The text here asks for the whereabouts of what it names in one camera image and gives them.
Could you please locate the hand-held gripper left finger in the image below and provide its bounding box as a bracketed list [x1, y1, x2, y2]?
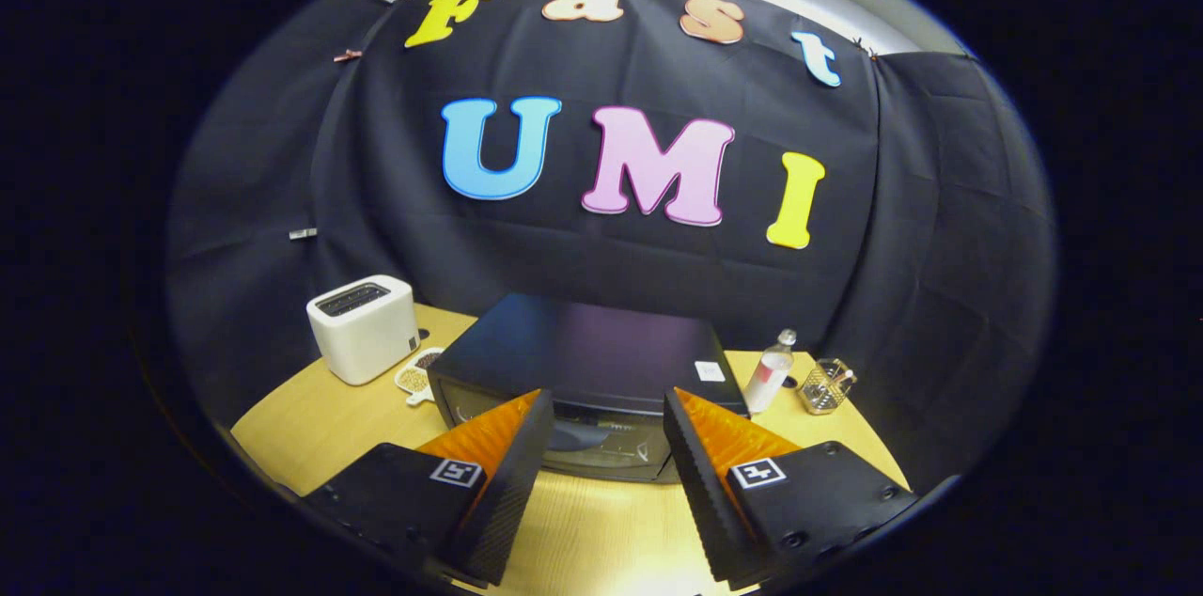
[301, 389, 555, 589]

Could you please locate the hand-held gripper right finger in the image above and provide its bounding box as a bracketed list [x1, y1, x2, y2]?
[663, 386, 920, 592]

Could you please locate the black toaster oven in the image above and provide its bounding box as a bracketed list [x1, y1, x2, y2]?
[428, 292, 750, 484]

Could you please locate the white toaster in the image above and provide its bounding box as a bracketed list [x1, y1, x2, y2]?
[306, 274, 421, 386]

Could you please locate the clear bottle with red label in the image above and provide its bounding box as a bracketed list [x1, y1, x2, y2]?
[744, 329, 798, 416]

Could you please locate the small dish of beans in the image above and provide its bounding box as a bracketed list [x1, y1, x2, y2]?
[394, 347, 445, 406]

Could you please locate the small wire basket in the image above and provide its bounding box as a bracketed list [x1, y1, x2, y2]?
[797, 357, 858, 416]

